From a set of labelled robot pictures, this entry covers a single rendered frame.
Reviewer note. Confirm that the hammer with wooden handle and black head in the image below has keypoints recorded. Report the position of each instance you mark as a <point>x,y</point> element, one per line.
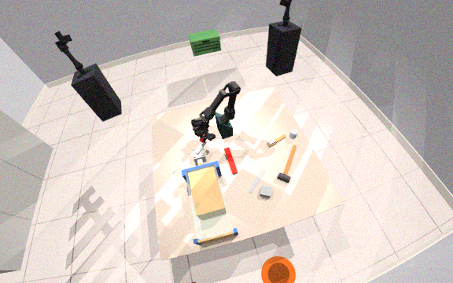
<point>284,176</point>

